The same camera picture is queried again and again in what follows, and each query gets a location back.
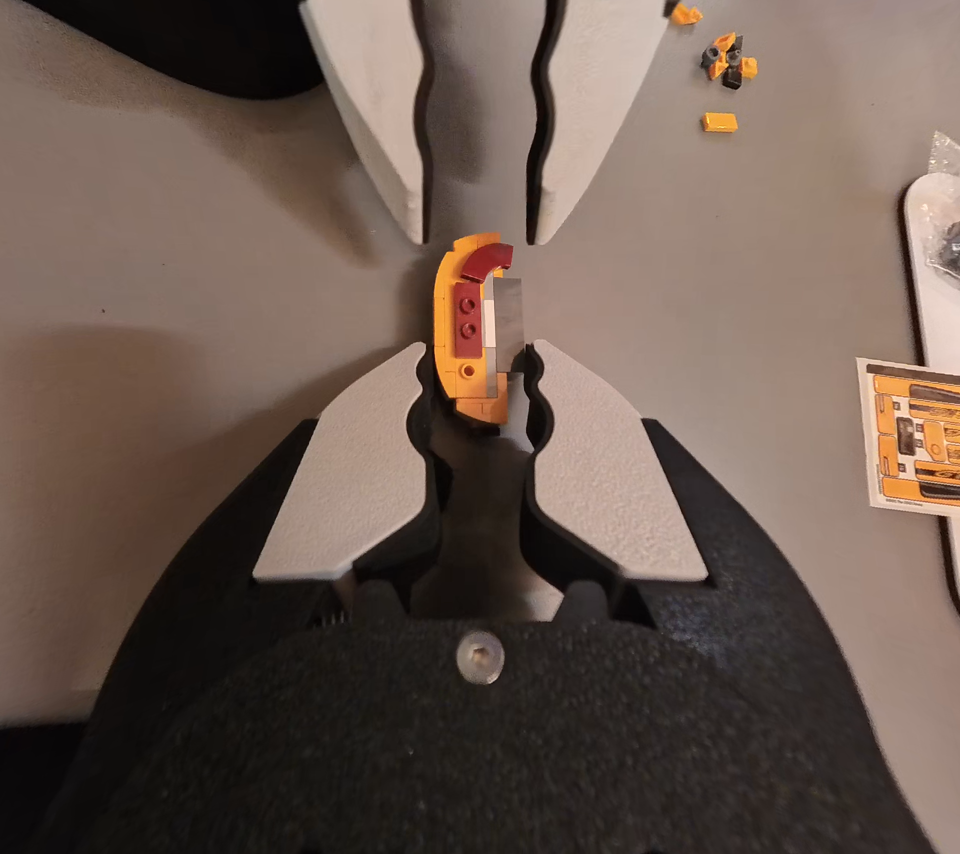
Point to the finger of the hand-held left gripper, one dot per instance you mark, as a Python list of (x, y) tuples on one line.
[(607, 6), (360, 6)]

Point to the clear bag of black parts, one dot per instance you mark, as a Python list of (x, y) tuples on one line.
[(949, 246)]

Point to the orange sticker sheet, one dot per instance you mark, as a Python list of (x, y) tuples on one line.
[(911, 434)]

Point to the curved orange dark red lego assembly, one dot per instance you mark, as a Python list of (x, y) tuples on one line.
[(457, 314)]

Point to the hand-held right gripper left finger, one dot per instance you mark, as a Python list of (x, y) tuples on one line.
[(352, 494)]

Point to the person's right forearm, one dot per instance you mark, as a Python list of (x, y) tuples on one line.
[(37, 794)]

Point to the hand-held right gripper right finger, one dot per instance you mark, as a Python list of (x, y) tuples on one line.
[(607, 494)]

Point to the small orange lego piece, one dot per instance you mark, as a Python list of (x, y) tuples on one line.
[(685, 15)]

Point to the white rounded base plate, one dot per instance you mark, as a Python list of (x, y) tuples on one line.
[(937, 321)]

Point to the orange lego tile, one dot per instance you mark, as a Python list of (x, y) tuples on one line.
[(721, 122)]

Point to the orange black lego piece cluster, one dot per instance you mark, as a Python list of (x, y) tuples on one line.
[(726, 65)]

